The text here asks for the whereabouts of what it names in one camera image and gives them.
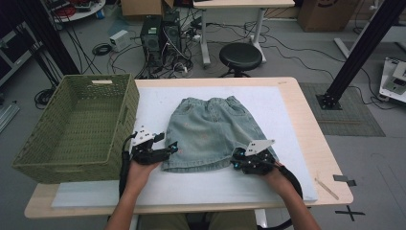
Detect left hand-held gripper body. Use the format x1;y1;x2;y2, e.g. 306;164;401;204
130;125;171;166

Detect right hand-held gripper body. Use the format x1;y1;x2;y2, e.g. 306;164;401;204
237;138;279;175

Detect light blue denim shorts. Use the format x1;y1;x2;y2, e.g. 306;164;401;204
162;95;278;174

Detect green woven basket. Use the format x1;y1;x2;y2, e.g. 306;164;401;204
11;74;141;185

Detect person's left hand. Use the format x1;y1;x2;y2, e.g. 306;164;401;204
125;161;161;196

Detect person's right hand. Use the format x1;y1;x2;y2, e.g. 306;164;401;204
261;166;296;197

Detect white foam mat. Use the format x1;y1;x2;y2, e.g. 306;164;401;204
51;85;319;209

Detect light wooden table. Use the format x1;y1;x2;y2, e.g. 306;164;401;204
24;76;354;230

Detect person's khaki trousers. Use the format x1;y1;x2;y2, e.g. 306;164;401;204
137;212;258;230

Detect thin wooden stick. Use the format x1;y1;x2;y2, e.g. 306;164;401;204
314;177;340;201

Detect black tape strip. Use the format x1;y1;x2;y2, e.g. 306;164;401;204
332;173;357;187

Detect black computer tower green label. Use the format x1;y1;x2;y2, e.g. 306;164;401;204
140;14;164;70

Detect black round stool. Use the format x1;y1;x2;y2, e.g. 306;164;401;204
218;42;263;79

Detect grey floor mat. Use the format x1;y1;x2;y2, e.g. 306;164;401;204
300;81;387;138

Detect black tape cross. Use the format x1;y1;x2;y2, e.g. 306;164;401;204
334;205;366;222

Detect small white box device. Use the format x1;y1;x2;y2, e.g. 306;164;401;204
109;29;132;53

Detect open cardboard box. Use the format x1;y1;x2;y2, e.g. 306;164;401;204
120;0;175;17

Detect aluminium profile bars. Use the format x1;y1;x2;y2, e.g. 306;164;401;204
0;103;20;133

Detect round white table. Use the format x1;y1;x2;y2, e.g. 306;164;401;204
44;0;106;23

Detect white desk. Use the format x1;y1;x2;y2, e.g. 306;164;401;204
192;0;296;66

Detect white metal device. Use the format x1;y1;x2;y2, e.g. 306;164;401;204
378;57;406;104

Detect grey equipment rack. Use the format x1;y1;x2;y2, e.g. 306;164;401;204
0;30;42;87

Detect large cardboard box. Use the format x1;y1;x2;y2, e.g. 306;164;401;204
297;0;362;33

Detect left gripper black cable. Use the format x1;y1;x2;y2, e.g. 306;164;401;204
118;133;137;199

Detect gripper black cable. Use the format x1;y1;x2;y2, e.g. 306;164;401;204
118;133;137;199
257;164;304;230

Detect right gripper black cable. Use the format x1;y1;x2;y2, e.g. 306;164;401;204
257;164;304;230

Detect tangle of black cables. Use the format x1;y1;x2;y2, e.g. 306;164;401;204
108;12;205;80

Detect small coiled black cable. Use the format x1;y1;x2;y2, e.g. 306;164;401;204
91;42;113;57

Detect large coiled black cable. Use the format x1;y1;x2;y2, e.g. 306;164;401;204
34;87;57;109

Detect white desk frame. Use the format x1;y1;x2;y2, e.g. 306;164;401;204
333;23;406;60

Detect black aluminium frame post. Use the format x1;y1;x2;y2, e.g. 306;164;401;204
13;0;80;76
316;0;406;110

